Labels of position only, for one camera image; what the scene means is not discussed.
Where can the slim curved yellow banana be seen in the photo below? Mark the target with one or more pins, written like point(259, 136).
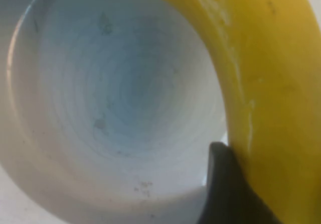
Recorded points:
point(276, 83)

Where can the grey-blue round plate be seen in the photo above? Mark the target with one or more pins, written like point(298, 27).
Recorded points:
point(113, 83)

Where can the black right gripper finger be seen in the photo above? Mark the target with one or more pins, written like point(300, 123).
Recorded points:
point(225, 188)

